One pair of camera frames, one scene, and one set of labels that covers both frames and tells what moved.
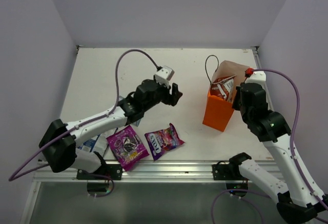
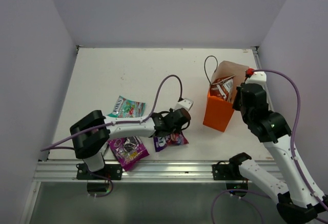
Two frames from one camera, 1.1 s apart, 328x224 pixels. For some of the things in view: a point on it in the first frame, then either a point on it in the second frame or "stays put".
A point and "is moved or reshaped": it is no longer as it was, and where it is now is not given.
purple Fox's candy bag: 162,141 is moved or reshaped
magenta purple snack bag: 127,147 stays put
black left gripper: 171,99 -> 178,129
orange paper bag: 219,112 stays put
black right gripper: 235,104 stays put
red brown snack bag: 222,87 stays put
